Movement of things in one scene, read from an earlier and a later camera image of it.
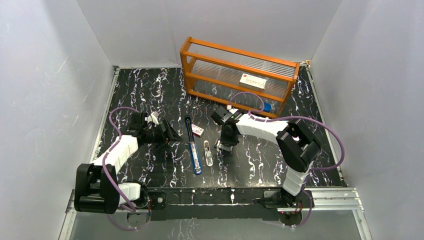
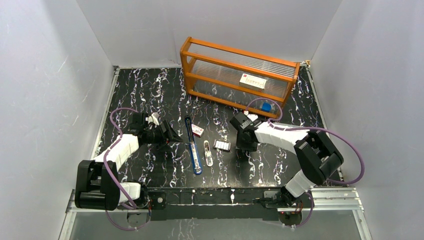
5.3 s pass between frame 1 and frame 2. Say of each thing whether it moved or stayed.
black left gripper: stayed
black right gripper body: moved
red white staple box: stayed
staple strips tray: stayed
